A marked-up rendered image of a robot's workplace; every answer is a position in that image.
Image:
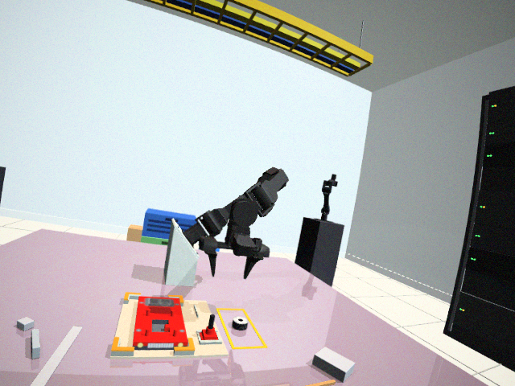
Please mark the orange flat bar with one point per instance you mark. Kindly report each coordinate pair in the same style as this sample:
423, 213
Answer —
325, 383

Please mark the white flat strip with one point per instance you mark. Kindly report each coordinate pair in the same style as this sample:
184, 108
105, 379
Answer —
42, 378

